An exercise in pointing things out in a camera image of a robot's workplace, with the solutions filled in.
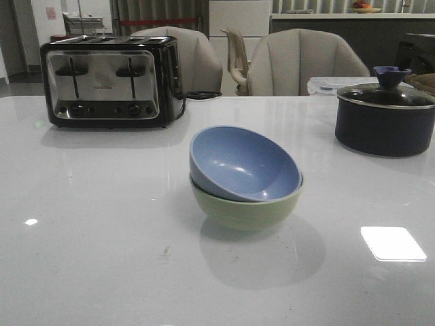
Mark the cream office chair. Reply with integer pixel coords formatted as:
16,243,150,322
221,28,249,96

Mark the beige upholstered chair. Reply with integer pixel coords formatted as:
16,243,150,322
132,26,223,92
247,29,370,96

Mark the white cabinet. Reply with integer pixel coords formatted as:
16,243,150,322
209,1,272,96

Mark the blue bowl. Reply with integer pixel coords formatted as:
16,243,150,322
190,126,302,202

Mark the black toaster power cord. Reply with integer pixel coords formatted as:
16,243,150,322
175,90,223,120

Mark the beige upholstered chair right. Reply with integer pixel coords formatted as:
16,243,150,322
247,29,370,96

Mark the green bowl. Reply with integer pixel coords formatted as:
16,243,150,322
190,180,304,231

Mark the black and chrome toaster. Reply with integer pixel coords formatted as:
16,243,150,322
40,35,186,128

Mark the clear plastic food container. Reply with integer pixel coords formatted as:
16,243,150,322
307,77,377,95

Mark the glass pot lid blue knob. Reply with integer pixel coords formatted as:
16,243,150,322
336,66,434,109

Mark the fruit plate on counter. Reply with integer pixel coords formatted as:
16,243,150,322
349,0,381,14

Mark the dark blue cooking pot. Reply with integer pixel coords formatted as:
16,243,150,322
335,100,434,157

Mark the beige upholstered chair left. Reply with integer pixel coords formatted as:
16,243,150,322
132,26,223,92

